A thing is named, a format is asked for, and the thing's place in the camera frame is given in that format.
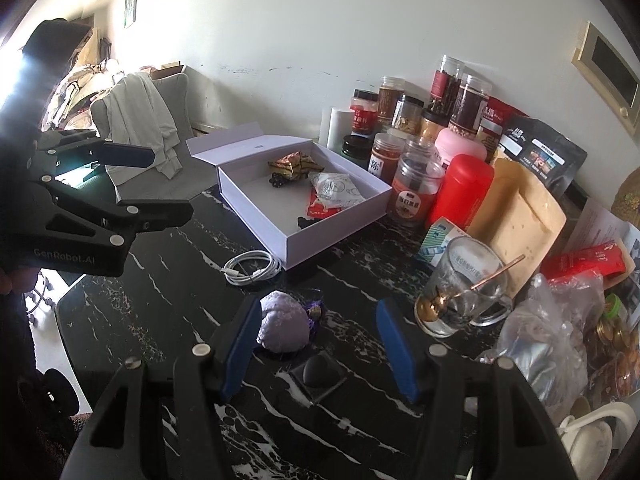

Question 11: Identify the purple drawstring pouch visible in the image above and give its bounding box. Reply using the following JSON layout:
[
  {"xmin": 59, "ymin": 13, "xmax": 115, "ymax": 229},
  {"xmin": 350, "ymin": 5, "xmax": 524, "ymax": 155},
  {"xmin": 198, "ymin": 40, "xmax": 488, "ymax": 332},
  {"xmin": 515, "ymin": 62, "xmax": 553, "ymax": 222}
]
[{"xmin": 256, "ymin": 290, "xmax": 310, "ymax": 353}]

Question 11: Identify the pink lidded container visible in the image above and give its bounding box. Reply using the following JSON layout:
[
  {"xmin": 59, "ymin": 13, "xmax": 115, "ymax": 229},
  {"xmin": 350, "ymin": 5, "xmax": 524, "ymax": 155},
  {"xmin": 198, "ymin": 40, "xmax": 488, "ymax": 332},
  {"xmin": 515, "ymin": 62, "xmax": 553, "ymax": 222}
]
[{"xmin": 434, "ymin": 128, "xmax": 487, "ymax": 169}]

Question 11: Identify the tall dark label jar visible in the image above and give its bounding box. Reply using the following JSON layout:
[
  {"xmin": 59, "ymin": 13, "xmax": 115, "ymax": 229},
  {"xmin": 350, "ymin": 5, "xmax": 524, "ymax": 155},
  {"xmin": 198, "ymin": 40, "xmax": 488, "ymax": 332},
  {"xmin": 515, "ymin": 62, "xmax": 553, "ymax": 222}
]
[{"xmin": 448, "ymin": 74, "xmax": 494, "ymax": 139}]

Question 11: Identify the dried berries jar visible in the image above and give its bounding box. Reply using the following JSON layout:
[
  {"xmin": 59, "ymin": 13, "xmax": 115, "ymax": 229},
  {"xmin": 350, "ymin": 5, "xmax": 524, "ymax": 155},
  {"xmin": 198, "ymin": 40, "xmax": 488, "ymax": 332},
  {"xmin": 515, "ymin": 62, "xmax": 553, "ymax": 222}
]
[{"xmin": 387, "ymin": 154, "xmax": 445, "ymax": 226}]

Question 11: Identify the kraft paper pouch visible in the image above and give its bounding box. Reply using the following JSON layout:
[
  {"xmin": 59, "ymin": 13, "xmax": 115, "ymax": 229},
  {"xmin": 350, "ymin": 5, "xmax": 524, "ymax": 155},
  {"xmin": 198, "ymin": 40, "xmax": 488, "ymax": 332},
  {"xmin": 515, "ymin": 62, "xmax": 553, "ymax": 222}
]
[{"xmin": 466, "ymin": 158, "xmax": 566, "ymax": 298}]

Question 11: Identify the black round lid jar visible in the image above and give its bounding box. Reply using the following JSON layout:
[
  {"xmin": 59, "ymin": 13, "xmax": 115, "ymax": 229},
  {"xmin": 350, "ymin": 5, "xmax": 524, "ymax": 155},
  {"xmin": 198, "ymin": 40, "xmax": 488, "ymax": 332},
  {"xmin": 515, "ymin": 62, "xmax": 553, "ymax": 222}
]
[{"xmin": 342, "ymin": 134, "xmax": 372, "ymax": 164}]

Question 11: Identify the red label black lid jar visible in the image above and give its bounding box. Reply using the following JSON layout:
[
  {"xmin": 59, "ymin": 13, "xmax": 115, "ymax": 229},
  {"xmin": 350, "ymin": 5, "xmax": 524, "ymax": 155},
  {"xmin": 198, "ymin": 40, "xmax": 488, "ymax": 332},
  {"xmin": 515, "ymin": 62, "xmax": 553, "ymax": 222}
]
[{"xmin": 350, "ymin": 89, "xmax": 378, "ymax": 136}]

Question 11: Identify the chili powder jar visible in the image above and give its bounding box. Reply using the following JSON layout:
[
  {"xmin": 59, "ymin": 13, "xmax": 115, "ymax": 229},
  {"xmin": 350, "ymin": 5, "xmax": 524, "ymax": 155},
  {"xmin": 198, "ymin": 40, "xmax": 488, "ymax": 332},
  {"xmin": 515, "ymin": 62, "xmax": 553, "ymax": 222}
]
[{"xmin": 368, "ymin": 133, "xmax": 405, "ymax": 184}]

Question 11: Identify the brown label clear jar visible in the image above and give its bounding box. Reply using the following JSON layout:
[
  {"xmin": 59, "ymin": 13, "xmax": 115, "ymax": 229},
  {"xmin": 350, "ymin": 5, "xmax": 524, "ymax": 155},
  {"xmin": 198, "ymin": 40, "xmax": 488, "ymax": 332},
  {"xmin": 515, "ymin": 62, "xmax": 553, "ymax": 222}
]
[{"xmin": 378, "ymin": 76, "xmax": 406, "ymax": 127}]

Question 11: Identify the grey armchair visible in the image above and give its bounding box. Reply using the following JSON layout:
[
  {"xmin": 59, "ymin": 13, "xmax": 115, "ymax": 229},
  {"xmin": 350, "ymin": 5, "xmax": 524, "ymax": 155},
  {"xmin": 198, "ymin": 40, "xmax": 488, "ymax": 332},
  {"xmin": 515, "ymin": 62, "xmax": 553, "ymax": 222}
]
[{"xmin": 90, "ymin": 73, "xmax": 217, "ymax": 200}]

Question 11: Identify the red bag behind jars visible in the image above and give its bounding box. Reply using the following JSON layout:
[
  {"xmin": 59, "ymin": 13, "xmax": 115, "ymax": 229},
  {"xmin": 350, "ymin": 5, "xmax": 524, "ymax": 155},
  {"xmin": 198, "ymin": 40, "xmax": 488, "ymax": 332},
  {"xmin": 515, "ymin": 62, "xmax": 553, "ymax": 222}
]
[{"xmin": 474, "ymin": 95, "xmax": 530, "ymax": 162}]

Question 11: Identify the clear plastic bag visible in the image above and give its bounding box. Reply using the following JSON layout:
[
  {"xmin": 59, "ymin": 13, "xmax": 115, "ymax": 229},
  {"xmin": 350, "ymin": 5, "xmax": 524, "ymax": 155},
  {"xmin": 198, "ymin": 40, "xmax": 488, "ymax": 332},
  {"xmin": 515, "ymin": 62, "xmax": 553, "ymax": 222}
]
[{"xmin": 478, "ymin": 270, "xmax": 605, "ymax": 418}]

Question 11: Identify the brown patterned wrapper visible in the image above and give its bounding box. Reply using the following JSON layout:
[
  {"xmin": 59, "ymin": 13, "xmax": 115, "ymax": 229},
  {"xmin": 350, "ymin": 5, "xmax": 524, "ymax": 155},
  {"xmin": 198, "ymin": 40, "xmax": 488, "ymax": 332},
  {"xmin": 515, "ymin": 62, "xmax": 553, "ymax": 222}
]
[{"xmin": 268, "ymin": 151, "xmax": 324, "ymax": 181}]

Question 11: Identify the white foil sachet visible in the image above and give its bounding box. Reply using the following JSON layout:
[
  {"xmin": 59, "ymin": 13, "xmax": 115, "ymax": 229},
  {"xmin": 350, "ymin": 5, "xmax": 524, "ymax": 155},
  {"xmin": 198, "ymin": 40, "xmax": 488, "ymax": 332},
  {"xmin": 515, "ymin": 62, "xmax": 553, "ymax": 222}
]
[{"xmin": 310, "ymin": 172, "xmax": 364, "ymax": 209}]

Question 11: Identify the red paper packet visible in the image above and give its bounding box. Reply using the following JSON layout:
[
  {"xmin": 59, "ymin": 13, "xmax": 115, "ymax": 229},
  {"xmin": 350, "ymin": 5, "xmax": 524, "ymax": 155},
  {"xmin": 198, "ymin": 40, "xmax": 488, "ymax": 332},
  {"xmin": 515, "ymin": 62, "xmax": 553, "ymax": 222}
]
[{"xmin": 540, "ymin": 240, "xmax": 636, "ymax": 289}]

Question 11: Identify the blue white medicine box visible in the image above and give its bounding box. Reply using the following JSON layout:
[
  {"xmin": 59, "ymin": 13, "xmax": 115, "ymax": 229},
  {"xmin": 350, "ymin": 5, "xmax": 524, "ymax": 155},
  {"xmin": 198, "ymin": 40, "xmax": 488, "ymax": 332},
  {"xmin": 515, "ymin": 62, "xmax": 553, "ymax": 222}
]
[{"xmin": 416, "ymin": 217, "xmax": 466, "ymax": 268}]

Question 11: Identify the white usb cable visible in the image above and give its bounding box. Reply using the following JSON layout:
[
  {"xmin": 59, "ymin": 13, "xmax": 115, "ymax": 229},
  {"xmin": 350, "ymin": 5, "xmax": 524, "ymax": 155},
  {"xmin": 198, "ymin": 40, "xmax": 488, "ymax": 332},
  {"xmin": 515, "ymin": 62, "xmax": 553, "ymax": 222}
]
[{"xmin": 219, "ymin": 249, "xmax": 284, "ymax": 288}]

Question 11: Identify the red snack packet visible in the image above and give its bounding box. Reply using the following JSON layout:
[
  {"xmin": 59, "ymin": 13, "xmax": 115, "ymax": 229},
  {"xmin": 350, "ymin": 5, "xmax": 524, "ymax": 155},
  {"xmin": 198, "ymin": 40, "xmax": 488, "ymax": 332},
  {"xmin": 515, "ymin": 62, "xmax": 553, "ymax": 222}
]
[{"xmin": 306, "ymin": 188, "xmax": 343, "ymax": 220}]

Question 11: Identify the white open gift box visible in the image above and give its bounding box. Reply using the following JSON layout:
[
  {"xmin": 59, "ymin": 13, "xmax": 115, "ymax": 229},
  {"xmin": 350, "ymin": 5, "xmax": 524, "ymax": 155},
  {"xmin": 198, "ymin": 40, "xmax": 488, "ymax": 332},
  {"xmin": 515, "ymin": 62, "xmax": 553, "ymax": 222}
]
[{"xmin": 186, "ymin": 122, "xmax": 392, "ymax": 270}]

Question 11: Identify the copper spoon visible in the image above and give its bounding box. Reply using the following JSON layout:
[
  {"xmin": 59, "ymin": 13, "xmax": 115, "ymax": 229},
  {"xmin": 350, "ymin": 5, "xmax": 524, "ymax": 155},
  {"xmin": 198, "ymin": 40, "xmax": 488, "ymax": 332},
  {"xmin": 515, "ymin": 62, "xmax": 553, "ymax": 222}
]
[{"xmin": 416, "ymin": 254, "xmax": 526, "ymax": 322}]

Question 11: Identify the clear empty plastic jar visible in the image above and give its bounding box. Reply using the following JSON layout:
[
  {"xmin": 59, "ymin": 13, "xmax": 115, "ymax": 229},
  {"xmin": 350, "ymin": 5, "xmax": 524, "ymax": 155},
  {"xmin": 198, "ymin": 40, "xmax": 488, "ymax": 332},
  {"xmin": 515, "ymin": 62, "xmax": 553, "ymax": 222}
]
[{"xmin": 402, "ymin": 139, "xmax": 440, "ymax": 162}]

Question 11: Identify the red plastic canister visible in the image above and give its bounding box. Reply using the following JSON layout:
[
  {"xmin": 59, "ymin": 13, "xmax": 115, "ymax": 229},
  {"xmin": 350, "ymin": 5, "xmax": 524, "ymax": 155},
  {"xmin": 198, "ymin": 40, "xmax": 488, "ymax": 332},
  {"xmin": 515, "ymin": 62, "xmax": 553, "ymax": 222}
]
[{"xmin": 425, "ymin": 154, "xmax": 495, "ymax": 231}]

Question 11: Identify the black lid nut jar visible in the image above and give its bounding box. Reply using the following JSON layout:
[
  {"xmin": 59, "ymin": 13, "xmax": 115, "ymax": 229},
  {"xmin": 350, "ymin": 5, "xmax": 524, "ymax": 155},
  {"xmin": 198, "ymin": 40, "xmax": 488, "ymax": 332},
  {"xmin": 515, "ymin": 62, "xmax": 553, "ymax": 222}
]
[{"xmin": 392, "ymin": 93, "xmax": 424, "ymax": 136}]

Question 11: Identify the white cloth on chair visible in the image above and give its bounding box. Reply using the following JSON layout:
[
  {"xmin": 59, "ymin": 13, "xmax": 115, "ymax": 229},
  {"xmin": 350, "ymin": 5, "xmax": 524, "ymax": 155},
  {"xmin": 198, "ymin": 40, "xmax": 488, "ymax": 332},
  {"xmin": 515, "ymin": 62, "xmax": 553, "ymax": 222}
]
[{"xmin": 100, "ymin": 73, "xmax": 182, "ymax": 180}]

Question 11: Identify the tall red label jar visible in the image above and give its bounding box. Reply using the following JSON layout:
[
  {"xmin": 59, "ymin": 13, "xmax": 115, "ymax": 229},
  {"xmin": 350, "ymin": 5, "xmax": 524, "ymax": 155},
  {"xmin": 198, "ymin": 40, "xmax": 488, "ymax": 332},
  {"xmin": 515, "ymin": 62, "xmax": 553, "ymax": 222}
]
[{"xmin": 427, "ymin": 55, "xmax": 465, "ymax": 117}]

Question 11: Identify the black printed food pouch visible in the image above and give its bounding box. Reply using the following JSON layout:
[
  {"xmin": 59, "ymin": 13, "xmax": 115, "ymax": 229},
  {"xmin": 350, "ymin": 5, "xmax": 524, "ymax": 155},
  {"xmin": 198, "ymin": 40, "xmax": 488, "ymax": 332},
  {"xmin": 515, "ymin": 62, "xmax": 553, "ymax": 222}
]
[{"xmin": 498, "ymin": 115, "xmax": 588, "ymax": 198}]

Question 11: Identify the black polka dot scrunchie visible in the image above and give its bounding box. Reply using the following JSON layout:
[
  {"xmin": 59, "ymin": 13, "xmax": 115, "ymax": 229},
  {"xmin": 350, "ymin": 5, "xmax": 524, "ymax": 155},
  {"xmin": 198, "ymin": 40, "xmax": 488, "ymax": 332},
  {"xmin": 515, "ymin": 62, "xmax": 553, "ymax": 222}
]
[{"xmin": 297, "ymin": 217, "xmax": 318, "ymax": 229}]

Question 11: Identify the glass mug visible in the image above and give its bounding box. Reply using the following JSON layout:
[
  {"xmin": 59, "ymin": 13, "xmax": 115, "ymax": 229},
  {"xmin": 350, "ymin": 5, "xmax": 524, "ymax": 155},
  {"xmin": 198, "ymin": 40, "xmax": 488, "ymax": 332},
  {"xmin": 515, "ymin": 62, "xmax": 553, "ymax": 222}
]
[{"xmin": 414, "ymin": 236, "xmax": 513, "ymax": 339}]

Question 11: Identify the tan paste black lid jar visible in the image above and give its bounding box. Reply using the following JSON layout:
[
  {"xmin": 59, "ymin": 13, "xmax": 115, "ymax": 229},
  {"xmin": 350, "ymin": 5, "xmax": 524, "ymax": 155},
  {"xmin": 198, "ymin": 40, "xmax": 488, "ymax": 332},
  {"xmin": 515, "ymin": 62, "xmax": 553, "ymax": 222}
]
[{"xmin": 419, "ymin": 108, "xmax": 449, "ymax": 146}]

